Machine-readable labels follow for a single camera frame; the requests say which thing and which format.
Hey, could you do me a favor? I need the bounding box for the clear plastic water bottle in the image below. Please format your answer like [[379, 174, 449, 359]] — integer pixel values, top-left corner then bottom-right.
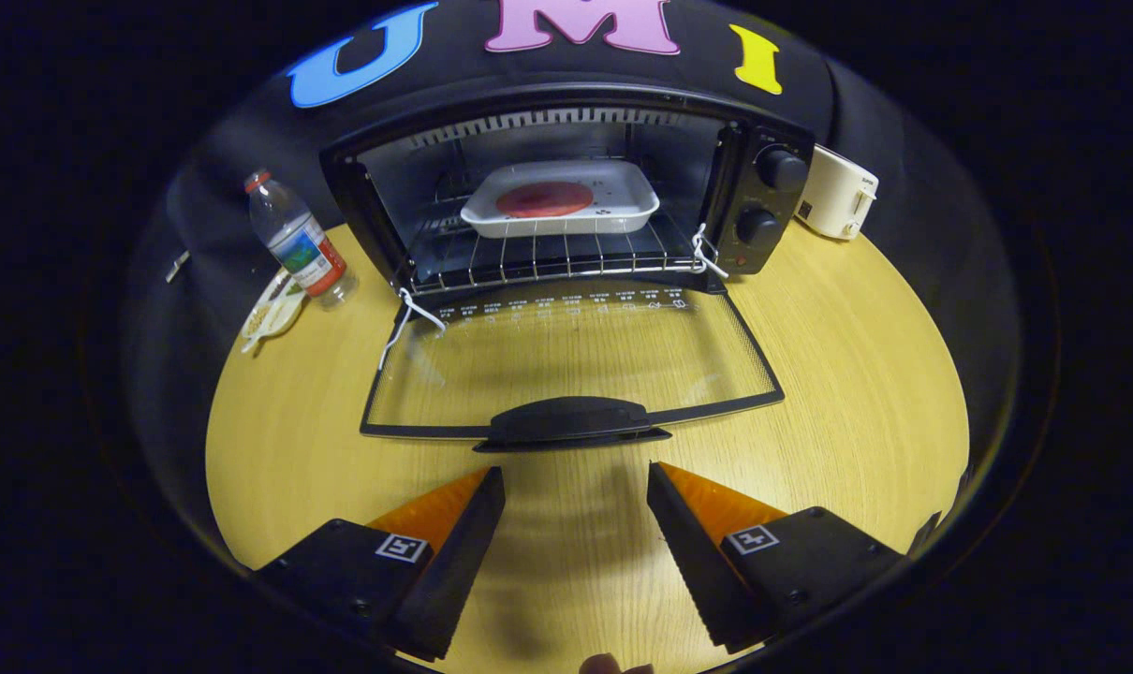
[[244, 168, 358, 310]]

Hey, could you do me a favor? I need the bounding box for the round pink meat slice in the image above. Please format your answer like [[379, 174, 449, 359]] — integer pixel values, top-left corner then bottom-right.
[[495, 181, 595, 219]]

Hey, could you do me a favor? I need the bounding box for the black backdrop cloth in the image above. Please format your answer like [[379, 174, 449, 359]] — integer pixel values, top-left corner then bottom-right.
[[122, 0, 1026, 525]]

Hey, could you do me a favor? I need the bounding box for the black toaster oven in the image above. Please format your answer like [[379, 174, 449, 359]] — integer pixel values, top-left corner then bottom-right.
[[318, 82, 816, 455]]

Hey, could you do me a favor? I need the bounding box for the clear wrapped packet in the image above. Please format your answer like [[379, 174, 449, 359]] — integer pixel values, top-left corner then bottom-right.
[[240, 267, 307, 355]]

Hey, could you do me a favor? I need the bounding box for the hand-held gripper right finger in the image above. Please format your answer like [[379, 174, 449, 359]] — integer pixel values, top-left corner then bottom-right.
[[647, 461, 907, 654]]

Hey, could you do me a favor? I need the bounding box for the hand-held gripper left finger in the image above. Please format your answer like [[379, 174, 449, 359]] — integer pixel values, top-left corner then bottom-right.
[[253, 466, 508, 663]]

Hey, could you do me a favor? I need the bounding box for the white rectangular food tray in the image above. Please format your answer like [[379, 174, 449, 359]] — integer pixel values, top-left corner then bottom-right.
[[460, 159, 661, 239]]

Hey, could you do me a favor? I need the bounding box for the white bread toaster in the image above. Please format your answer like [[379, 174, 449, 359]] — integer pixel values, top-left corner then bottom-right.
[[794, 143, 880, 242]]

